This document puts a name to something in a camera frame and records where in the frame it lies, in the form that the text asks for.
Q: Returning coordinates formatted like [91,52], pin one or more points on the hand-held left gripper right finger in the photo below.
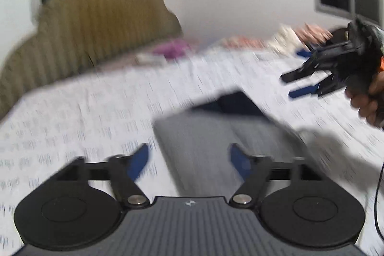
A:
[240,161]

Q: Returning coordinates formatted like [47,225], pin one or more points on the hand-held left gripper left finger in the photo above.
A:
[138,161]

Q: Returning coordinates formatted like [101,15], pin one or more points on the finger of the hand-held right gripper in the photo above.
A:
[300,71]
[303,91]

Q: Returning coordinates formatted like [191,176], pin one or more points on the grey garment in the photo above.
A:
[210,148]

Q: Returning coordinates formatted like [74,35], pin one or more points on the navy garment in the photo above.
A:
[237,104]

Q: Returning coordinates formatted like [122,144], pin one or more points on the person's right hand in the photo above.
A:
[369,103]

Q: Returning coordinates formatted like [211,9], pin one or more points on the blue cloth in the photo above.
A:
[303,53]

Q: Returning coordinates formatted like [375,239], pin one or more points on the white cloth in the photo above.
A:
[283,38]

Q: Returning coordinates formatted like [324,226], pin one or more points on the pink striped cloth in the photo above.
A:
[315,34]

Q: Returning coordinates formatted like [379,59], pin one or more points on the pink patterned cloth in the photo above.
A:
[243,41]

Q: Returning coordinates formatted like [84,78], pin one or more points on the white printed bed sheet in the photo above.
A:
[90,112]

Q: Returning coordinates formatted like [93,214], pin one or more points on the small white packet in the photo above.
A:
[147,59]

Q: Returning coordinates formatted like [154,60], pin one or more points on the purple cloth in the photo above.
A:
[172,49]

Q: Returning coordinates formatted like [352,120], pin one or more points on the olive padded headboard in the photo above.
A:
[90,19]

